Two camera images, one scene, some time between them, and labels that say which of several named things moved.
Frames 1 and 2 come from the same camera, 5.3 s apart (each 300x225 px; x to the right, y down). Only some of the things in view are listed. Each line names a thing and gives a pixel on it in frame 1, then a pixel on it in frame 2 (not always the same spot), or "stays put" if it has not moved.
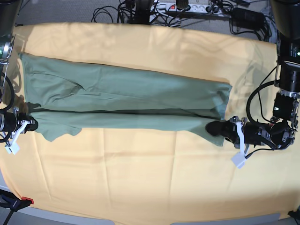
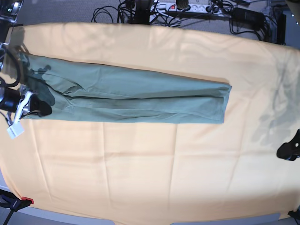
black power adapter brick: (247, 18) stays put
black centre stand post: (142, 11) stays put
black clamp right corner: (295, 214) stays put
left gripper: (9, 123) → (15, 101)
